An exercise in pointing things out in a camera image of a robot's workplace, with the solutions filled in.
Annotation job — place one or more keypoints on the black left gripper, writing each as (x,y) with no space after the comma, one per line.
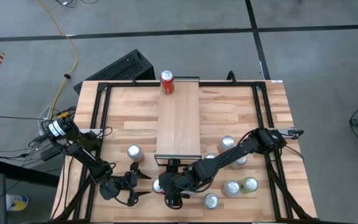
(132,183)

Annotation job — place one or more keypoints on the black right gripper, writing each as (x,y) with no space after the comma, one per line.
(179,183)

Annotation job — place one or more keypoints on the red soda can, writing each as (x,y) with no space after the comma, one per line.
(156,186)
(167,85)

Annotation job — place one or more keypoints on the silver diet cola can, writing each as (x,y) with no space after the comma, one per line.
(211,200)
(240,162)

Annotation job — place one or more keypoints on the orange Spindrift grapefruit can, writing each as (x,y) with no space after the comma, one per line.
(135,152)

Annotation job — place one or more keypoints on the pink Spindrift can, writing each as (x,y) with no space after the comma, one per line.
(227,142)

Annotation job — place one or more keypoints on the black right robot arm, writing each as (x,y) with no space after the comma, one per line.
(235,149)

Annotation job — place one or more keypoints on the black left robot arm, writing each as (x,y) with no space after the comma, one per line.
(82,149)

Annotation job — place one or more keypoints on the green beverage can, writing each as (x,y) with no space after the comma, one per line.
(250,184)

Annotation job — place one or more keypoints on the black computer tower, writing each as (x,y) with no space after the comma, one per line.
(120,70)

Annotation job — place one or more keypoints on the white power strip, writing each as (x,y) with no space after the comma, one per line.
(43,118)

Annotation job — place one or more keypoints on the white blue yellow container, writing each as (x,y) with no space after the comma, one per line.
(17,202)

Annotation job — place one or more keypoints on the black hook clamp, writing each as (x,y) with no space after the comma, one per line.
(231,77)

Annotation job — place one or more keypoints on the wooden shelf with black frame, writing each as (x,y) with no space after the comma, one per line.
(179,124)

